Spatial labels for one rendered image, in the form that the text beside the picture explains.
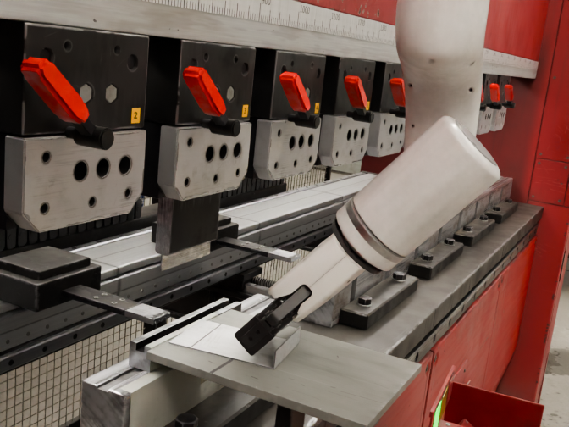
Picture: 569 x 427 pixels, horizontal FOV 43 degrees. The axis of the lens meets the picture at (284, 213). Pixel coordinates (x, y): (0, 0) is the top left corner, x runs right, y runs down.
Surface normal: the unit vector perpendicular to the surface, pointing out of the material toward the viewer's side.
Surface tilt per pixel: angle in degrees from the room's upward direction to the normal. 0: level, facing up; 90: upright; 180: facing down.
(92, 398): 90
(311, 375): 0
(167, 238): 90
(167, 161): 90
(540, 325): 90
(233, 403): 0
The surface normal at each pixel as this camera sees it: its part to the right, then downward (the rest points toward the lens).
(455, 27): 0.15, 0.28
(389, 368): 0.11, -0.97
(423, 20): -0.56, 0.15
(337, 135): 0.88, 0.19
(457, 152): -0.38, 0.11
